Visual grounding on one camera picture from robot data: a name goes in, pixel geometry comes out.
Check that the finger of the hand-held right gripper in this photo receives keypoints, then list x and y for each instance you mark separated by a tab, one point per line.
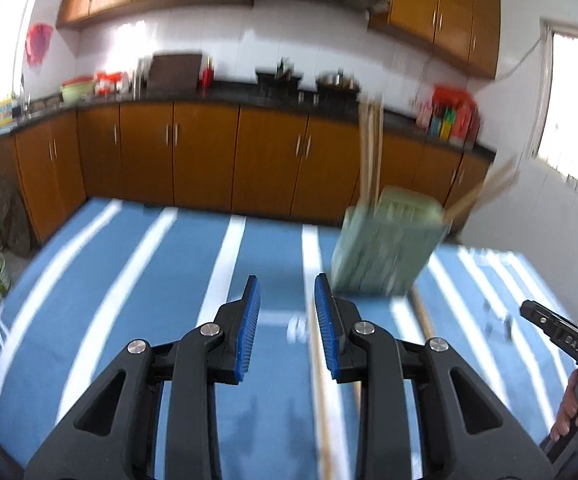
536	314

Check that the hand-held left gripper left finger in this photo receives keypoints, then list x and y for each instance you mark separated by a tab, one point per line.
250	330

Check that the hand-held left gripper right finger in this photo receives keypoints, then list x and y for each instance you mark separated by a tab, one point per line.
325	330

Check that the green perforated chopstick holder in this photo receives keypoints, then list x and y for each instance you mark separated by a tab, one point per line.
389	245

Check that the group of wooden chopsticks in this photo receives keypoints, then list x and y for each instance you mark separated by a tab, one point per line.
369	160

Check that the person's right hand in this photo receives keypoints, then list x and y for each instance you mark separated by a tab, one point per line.
564	410

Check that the blue white striped tablecloth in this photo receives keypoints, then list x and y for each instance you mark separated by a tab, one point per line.
144	310

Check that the wooden base cabinets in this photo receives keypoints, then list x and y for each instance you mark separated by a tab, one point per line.
204	160

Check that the red sauce bottle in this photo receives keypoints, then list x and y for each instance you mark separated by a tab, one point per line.
461	122

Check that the window beside condiments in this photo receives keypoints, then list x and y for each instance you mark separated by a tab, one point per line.
574	105

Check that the black kitchen countertop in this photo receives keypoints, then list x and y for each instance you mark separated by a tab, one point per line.
249	99

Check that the red bag over condiments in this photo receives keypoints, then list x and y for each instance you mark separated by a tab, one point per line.
451	96

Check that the wok with lid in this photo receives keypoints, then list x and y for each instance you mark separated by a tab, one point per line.
338	84

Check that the black wok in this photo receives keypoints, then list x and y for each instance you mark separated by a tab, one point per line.
279	76

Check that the dark cloth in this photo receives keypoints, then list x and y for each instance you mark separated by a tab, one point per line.
11	215

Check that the dark wooden cutting board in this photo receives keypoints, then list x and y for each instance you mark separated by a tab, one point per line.
175	72

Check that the glass jars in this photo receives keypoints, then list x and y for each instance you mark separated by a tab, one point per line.
141	77

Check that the red white plastic bag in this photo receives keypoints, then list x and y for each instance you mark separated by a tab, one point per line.
111	82

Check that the green basin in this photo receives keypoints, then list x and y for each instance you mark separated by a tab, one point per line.
76	92

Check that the metal faucet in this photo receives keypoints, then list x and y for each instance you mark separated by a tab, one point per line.
25	95

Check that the yellow detergent bottle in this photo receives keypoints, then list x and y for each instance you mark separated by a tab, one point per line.
4	112

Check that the red plastic bag on wall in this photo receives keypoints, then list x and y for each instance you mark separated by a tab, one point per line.
38	44

